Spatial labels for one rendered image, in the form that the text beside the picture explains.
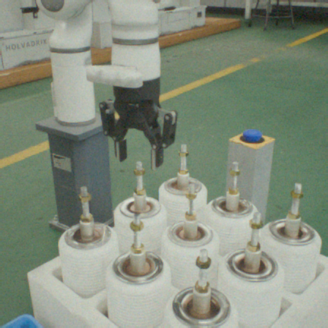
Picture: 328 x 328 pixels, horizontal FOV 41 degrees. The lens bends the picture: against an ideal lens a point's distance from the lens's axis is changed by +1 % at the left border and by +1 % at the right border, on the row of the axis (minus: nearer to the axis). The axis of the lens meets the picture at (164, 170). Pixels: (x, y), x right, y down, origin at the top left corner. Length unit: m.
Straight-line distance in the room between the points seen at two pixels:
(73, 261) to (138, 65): 0.31
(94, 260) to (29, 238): 0.53
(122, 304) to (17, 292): 0.44
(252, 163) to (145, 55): 0.37
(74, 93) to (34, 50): 1.86
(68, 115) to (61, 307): 0.49
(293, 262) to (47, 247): 0.65
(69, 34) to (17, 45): 1.78
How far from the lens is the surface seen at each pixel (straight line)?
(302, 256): 0.72
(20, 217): 1.30
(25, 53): 2.84
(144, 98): 0.67
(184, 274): 0.71
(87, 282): 0.72
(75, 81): 1.02
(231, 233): 0.77
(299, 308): 0.72
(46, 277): 0.77
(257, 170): 0.93
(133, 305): 0.63
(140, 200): 0.77
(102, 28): 3.29
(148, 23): 0.65
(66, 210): 1.16
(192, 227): 0.70
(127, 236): 0.77
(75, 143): 1.04
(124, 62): 0.66
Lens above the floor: 0.65
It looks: 26 degrees down
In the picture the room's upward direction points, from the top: straight up
